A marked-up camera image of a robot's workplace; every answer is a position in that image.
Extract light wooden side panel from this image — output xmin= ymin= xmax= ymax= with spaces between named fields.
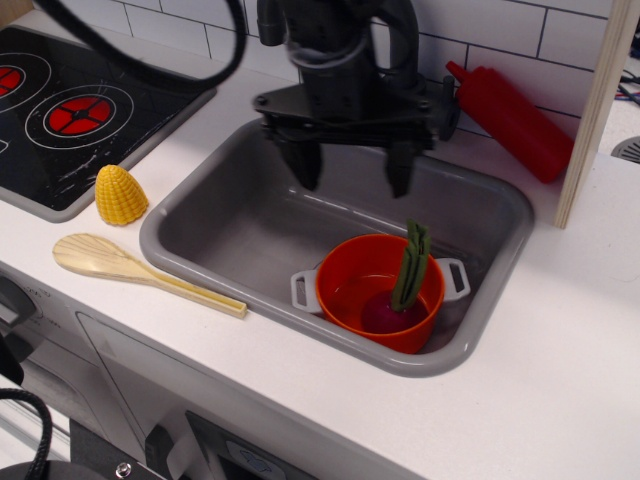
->
xmin=553 ymin=0 xmax=639 ymax=229

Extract red ketchup squeeze bottle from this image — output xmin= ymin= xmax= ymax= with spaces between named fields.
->
xmin=446 ymin=61 xmax=574 ymax=184

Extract orange toy pot grey handles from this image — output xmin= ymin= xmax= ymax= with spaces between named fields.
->
xmin=290 ymin=234 xmax=471 ymax=354

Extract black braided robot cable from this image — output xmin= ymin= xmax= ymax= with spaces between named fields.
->
xmin=32 ymin=0 xmax=248 ymax=87

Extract white toy oven front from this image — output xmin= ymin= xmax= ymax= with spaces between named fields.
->
xmin=1 ymin=272 xmax=308 ymax=479

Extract yellow toy corn piece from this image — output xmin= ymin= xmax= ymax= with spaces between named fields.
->
xmin=95 ymin=165 xmax=149 ymax=226

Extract purple toy beet green stem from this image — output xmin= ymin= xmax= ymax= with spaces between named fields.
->
xmin=361 ymin=219 xmax=431 ymax=334

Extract wooden toy spoon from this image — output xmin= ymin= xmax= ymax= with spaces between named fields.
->
xmin=52 ymin=233 xmax=248 ymax=319

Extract grey plastic sink basin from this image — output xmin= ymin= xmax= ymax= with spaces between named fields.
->
xmin=140 ymin=120 xmax=534 ymax=377

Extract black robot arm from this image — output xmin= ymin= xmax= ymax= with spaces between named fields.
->
xmin=254 ymin=1 xmax=432 ymax=197

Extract black toy stove top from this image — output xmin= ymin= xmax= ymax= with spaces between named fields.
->
xmin=1 ymin=26 xmax=215 ymax=223

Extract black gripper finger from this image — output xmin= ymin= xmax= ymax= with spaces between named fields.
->
xmin=385 ymin=144 xmax=415 ymax=198
xmin=278 ymin=140 xmax=321 ymax=191

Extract dark grey toy faucet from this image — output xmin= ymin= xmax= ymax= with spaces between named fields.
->
xmin=376 ymin=1 xmax=460 ymax=150

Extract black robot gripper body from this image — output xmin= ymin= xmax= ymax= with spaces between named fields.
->
xmin=254 ymin=1 xmax=423 ymax=150

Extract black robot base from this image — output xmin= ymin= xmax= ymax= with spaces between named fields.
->
xmin=0 ymin=387 xmax=166 ymax=480

